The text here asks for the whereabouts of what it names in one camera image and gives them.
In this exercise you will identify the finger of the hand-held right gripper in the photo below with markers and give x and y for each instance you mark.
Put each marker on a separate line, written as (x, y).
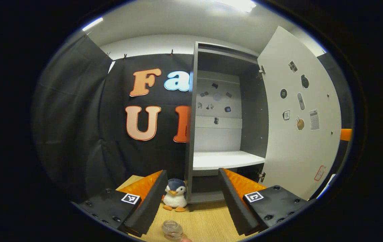
(346, 134)

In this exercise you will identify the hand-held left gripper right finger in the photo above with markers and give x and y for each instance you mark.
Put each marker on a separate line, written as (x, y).
(233, 205)

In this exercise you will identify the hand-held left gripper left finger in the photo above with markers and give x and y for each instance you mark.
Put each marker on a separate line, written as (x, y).
(151, 205)

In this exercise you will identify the clear bottle with cherry label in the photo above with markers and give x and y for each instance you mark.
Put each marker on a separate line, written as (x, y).
(172, 230)

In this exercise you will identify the round brown coaster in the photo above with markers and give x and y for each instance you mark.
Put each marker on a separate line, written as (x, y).
(187, 240)

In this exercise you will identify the white cabinet door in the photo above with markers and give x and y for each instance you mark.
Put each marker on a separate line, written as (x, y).
(289, 158)

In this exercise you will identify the grey cabinet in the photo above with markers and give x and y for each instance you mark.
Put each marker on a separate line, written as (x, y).
(253, 111)

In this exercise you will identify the metal door hinge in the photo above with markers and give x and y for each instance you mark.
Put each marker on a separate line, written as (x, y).
(262, 176)
(261, 71)

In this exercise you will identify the penguin plush toy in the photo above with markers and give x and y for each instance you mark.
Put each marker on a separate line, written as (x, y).
(175, 200)

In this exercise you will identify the black backdrop cloth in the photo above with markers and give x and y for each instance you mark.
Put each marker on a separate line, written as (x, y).
(77, 134)

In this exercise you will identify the wide ceiling light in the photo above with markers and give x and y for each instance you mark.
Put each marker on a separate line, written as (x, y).
(238, 4)

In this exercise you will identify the long ceiling light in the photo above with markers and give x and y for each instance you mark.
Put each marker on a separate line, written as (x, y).
(92, 24)

